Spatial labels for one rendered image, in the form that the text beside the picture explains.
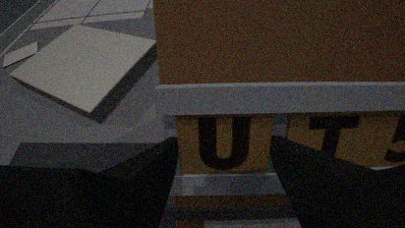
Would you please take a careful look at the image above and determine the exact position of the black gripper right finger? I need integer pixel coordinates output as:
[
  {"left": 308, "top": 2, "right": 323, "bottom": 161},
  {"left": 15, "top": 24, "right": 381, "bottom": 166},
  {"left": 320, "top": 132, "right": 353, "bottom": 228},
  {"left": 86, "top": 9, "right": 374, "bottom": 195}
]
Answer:
[{"left": 270, "top": 136, "right": 405, "bottom": 228}]

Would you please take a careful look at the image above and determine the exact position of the white paper ticket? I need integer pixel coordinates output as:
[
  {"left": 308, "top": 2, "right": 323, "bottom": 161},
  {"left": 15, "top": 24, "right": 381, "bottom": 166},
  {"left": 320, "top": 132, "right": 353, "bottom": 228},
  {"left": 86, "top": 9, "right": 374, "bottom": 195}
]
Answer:
[{"left": 204, "top": 218, "right": 302, "bottom": 228}]

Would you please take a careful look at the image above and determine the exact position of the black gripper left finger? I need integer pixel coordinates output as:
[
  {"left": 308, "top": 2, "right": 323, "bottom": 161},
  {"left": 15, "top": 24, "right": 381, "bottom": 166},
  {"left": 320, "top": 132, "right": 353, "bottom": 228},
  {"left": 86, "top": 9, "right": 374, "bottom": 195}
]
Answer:
[{"left": 0, "top": 137, "right": 178, "bottom": 228}]

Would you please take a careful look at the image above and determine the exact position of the grey flat square slab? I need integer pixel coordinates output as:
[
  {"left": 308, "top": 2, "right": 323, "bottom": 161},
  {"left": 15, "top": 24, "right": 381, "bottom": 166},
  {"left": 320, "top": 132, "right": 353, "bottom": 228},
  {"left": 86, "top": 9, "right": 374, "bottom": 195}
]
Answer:
[{"left": 10, "top": 25, "right": 157, "bottom": 124}]

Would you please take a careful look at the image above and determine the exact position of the brown square tile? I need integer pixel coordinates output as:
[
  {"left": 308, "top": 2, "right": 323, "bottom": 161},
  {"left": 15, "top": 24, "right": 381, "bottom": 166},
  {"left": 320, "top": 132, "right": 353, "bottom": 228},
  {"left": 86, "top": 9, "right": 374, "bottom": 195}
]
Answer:
[
  {"left": 175, "top": 113, "right": 274, "bottom": 176},
  {"left": 285, "top": 111, "right": 378, "bottom": 166}
]

